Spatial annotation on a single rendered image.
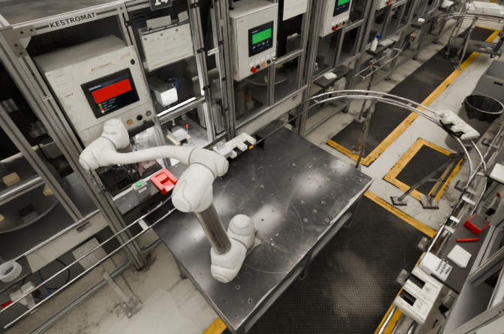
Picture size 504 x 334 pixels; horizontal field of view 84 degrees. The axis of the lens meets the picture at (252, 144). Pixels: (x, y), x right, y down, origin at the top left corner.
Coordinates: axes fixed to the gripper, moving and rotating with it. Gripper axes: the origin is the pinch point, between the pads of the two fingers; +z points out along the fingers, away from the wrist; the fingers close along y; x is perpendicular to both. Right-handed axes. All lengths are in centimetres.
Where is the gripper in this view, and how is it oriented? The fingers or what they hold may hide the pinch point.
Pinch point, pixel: (135, 174)
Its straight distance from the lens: 189.6
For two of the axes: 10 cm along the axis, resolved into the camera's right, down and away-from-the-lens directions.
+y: -7.2, 4.8, -5.1
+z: 0.2, 7.4, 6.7
